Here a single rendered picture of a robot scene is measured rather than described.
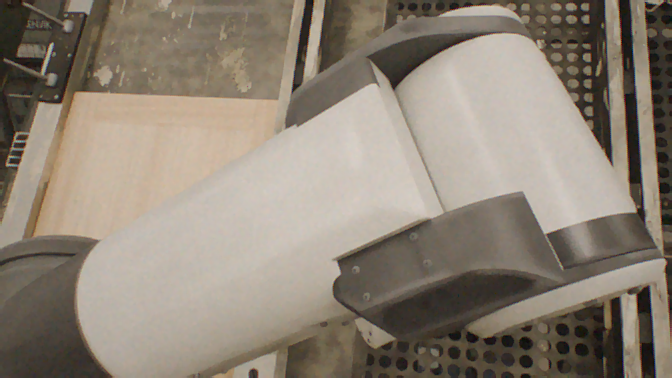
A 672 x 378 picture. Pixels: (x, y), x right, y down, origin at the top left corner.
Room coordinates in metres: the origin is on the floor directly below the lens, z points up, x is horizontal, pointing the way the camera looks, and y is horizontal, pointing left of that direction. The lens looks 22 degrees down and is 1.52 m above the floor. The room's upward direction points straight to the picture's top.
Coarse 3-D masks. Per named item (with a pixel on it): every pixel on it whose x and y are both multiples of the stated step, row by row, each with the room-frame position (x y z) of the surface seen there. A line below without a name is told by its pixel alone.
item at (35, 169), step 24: (72, 0) 1.06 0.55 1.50; (96, 0) 1.06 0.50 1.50; (96, 24) 1.05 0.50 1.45; (72, 72) 0.95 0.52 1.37; (72, 96) 0.94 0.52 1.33; (48, 120) 0.89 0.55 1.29; (48, 144) 0.86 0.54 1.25; (24, 168) 0.83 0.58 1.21; (48, 168) 0.84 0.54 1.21; (24, 192) 0.80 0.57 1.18; (24, 216) 0.77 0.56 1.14; (0, 240) 0.75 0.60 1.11
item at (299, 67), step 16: (304, 0) 0.94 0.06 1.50; (320, 0) 0.93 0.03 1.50; (304, 16) 0.93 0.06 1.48; (320, 16) 0.91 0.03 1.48; (304, 32) 0.92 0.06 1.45; (320, 32) 0.89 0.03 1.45; (288, 48) 0.87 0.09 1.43; (304, 48) 0.91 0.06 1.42; (320, 48) 0.88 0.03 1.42; (288, 64) 0.85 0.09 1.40; (304, 64) 0.86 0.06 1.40; (320, 64) 0.88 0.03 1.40; (288, 80) 0.83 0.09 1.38; (304, 80) 0.83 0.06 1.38; (288, 96) 0.81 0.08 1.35; (240, 368) 0.54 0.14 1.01; (256, 368) 0.54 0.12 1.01; (272, 368) 0.54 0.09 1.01
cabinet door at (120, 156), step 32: (96, 96) 0.93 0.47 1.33; (128, 96) 0.92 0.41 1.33; (160, 96) 0.91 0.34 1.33; (96, 128) 0.89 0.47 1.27; (128, 128) 0.88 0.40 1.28; (160, 128) 0.87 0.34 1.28; (192, 128) 0.86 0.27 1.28; (224, 128) 0.85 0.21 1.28; (256, 128) 0.84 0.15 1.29; (64, 160) 0.85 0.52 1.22; (96, 160) 0.85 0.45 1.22; (128, 160) 0.84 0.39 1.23; (160, 160) 0.83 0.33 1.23; (192, 160) 0.82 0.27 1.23; (224, 160) 0.81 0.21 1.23; (64, 192) 0.81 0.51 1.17; (96, 192) 0.81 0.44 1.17; (128, 192) 0.80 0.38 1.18; (160, 192) 0.79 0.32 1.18; (64, 224) 0.77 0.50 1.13; (96, 224) 0.77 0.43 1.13
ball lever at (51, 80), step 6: (0, 54) 0.87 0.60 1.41; (0, 60) 0.87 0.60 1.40; (6, 60) 0.88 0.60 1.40; (12, 66) 0.89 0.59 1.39; (18, 66) 0.89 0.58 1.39; (30, 72) 0.90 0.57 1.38; (36, 72) 0.91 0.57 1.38; (42, 78) 0.92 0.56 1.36; (48, 78) 0.92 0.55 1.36; (54, 78) 0.92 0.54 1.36; (48, 84) 0.92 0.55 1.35; (54, 84) 0.92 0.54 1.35
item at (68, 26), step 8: (0, 0) 0.93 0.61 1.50; (8, 0) 0.93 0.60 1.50; (16, 0) 0.93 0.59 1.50; (16, 8) 0.94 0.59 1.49; (32, 8) 0.96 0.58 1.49; (48, 16) 0.98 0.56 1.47; (56, 24) 0.99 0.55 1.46; (64, 24) 0.99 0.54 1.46; (72, 24) 1.00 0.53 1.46; (64, 32) 0.99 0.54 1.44; (72, 32) 1.00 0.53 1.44
